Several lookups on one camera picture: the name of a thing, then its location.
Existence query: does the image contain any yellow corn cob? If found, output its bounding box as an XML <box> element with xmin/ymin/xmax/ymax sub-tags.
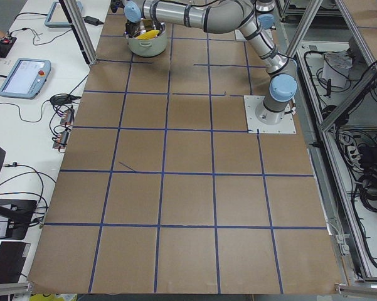
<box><xmin>136</xmin><ymin>29</ymin><xmax>160</xmax><ymax>40</ymax></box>

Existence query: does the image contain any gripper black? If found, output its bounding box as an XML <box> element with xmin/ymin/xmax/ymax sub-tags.
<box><xmin>125</xmin><ymin>21</ymin><xmax>141</xmax><ymax>34</ymax></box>

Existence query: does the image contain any near teach pendant tablet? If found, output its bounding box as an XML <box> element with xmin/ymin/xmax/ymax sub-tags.
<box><xmin>0</xmin><ymin>58</ymin><xmax>51</xmax><ymax>99</ymax></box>

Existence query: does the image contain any white steel cooking pot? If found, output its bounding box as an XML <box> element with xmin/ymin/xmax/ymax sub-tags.
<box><xmin>124</xmin><ymin>19</ymin><xmax>167</xmax><ymax>58</ymax></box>

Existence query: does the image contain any brown paper table mat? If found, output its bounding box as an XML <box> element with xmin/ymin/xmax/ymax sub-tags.
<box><xmin>29</xmin><ymin>13</ymin><xmax>341</xmax><ymax>295</ymax></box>

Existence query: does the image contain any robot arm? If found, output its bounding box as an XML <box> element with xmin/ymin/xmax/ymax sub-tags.
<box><xmin>112</xmin><ymin>0</ymin><xmax>297</xmax><ymax>125</ymax></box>
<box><xmin>255</xmin><ymin>0</ymin><xmax>275</xmax><ymax>30</ymax></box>

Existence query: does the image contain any far teach pendant tablet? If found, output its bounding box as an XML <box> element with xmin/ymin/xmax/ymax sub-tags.
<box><xmin>45</xmin><ymin>1</ymin><xmax>70</xmax><ymax>28</ymax></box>

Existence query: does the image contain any small usb adapter board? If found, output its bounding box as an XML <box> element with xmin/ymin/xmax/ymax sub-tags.
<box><xmin>60</xmin><ymin>108</ymin><xmax>74</xmax><ymax>125</ymax></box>

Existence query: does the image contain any black device box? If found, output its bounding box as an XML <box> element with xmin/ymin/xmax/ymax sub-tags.
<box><xmin>0</xmin><ymin>199</ymin><xmax>37</xmax><ymax>240</ymax></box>

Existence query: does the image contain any teach pendant tablet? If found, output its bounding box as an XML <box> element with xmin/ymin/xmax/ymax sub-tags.
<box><xmin>0</xmin><ymin>58</ymin><xmax>51</xmax><ymax>99</ymax></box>
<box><xmin>45</xmin><ymin>1</ymin><xmax>70</xmax><ymax>28</ymax></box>

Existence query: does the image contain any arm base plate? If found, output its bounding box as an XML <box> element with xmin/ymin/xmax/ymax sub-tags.
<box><xmin>243</xmin><ymin>95</ymin><xmax>297</xmax><ymax>134</ymax></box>
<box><xmin>234</xmin><ymin>29</ymin><xmax>246</xmax><ymax>42</ymax></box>

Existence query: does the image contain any aluminium frame post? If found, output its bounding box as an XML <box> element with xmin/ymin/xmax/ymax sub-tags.
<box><xmin>60</xmin><ymin>0</ymin><xmax>97</xmax><ymax>66</ymax></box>

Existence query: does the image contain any black power adapter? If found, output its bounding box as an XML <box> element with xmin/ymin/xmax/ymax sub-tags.
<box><xmin>83</xmin><ymin>16</ymin><xmax>104</xmax><ymax>26</ymax></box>

